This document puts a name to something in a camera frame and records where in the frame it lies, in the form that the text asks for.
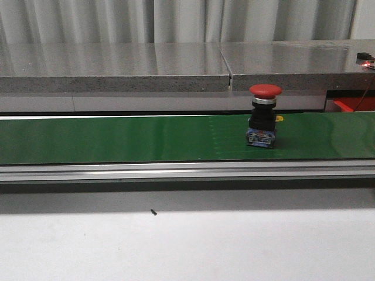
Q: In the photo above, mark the white pleated curtain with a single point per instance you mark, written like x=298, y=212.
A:
x=174, y=21

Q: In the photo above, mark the aluminium conveyor frame rail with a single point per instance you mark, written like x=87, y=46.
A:
x=180, y=171

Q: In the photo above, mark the grey stone counter slab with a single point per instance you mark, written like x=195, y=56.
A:
x=301, y=65
x=113, y=67

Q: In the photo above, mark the grey stone counter right slab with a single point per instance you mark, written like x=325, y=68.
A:
x=301, y=65

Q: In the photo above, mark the grey stone counter left slab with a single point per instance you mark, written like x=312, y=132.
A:
x=113, y=67

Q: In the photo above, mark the small black sensor red light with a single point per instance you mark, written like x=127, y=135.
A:
x=365, y=60

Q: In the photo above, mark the push button top edge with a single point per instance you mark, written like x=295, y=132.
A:
x=262, y=123

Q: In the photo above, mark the red bin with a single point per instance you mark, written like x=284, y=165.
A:
x=355, y=104

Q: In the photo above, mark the green conveyor belt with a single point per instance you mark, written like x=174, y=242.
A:
x=182, y=139

